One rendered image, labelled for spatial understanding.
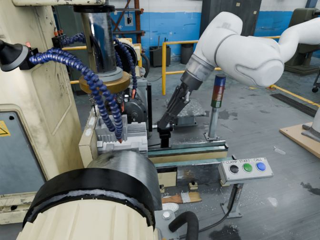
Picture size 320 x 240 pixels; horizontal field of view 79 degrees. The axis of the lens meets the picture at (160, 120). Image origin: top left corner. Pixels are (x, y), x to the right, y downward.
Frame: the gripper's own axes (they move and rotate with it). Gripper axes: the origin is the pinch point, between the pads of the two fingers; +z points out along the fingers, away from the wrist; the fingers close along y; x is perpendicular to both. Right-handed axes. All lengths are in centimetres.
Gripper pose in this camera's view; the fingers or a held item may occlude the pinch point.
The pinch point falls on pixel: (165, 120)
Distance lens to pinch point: 76.1
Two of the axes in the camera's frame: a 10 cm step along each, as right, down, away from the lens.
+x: 8.6, 3.7, 3.5
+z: -5.0, 7.8, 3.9
